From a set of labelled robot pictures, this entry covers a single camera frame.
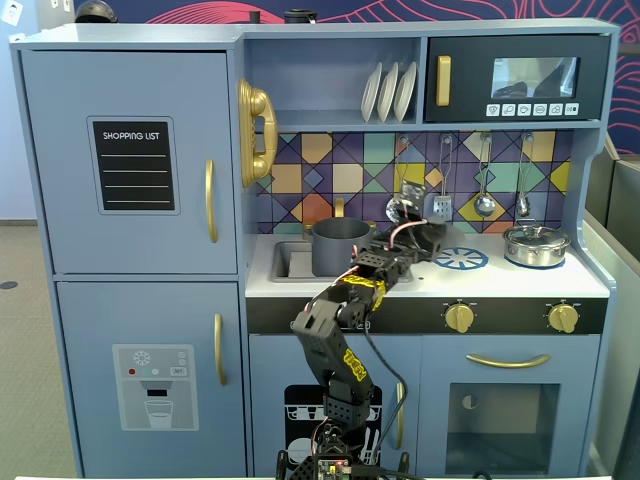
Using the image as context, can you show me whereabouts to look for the black toy microwave door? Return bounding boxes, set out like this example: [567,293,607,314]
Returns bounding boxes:
[423,34,613,124]

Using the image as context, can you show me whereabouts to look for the black cylindrical object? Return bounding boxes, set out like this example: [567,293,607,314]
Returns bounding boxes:
[284,8,319,26]

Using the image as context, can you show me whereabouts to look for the gold toy faucet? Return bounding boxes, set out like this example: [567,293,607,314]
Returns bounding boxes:
[300,197,378,241]

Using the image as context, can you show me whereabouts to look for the silver hanging ladle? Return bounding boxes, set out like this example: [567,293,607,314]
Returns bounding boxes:
[473,131,498,219]

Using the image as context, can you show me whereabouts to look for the gold microwave handle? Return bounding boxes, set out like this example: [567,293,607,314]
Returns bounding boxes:
[435,55,453,108]

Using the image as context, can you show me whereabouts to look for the gold oven handle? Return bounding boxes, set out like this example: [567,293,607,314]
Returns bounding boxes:
[465,352,553,371]

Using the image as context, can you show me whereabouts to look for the red and black arm base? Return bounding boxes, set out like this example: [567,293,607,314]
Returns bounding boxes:
[276,447,414,480]

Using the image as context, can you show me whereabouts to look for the silver hanging spatula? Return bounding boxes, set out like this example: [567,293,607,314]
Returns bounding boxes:
[432,133,457,222]

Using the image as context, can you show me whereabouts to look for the robot controller board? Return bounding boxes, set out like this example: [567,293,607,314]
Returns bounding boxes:
[315,456,353,480]

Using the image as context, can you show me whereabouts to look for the gold short freezer handle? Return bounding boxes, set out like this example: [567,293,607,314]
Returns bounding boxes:
[213,312,228,388]

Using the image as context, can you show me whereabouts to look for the gray pot lid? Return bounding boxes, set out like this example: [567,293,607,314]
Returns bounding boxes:
[424,215,474,251]

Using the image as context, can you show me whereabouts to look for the silver hanging strainer utensil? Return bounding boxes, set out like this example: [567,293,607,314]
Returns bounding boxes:
[385,133,417,222]

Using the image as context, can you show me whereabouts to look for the silver metal pot lid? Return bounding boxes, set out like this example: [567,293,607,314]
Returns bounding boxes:
[503,224,569,247]

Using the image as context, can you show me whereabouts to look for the gold dishwasher handle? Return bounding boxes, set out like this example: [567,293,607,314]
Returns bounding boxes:
[394,381,407,452]

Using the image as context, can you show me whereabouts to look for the black round helmet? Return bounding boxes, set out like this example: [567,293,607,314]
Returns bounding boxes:
[74,0,119,24]

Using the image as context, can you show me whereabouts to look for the blue wooden toy kitchen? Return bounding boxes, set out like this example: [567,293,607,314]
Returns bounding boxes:
[9,18,622,479]

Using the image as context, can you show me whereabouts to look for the gray cooking pot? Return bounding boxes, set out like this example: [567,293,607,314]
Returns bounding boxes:
[302,216,378,278]

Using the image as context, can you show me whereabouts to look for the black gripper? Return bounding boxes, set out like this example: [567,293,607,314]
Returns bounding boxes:
[371,218,452,265]

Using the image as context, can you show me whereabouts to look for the black cable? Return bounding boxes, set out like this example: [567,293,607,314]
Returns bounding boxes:
[361,323,409,471]

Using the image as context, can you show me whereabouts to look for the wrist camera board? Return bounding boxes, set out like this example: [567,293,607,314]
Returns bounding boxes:
[399,180,428,222]

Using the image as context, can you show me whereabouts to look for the gold stove knob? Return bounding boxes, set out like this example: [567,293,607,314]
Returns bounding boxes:
[444,302,476,333]
[547,303,581,334]

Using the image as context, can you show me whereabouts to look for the white toy plate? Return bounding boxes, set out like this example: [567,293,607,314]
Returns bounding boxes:
[376,61,401,123]
[360,61,384,123]
[393,60,419,123]

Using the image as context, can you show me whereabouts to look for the gold toy telephone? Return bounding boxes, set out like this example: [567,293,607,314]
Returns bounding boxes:
[236,77,279,189]

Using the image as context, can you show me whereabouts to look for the gold long fridge handle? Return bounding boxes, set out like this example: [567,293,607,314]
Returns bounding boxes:
[204,159,220,245]

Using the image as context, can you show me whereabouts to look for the silver hanging spoon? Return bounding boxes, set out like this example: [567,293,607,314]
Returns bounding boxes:
[515,131,534,218]

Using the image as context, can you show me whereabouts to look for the silver metal pot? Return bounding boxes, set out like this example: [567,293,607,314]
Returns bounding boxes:
[501,232,573,268]

